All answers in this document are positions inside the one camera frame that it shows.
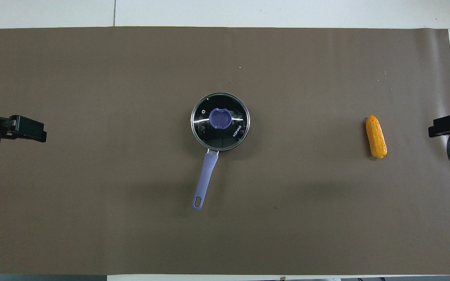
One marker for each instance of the yellow corn cob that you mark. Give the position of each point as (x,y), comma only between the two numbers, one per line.
(376,136)

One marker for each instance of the glass lid with purple knob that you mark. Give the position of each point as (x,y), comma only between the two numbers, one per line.
(220,118)

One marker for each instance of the brown table mat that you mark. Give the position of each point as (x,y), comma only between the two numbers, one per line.
(131,214)

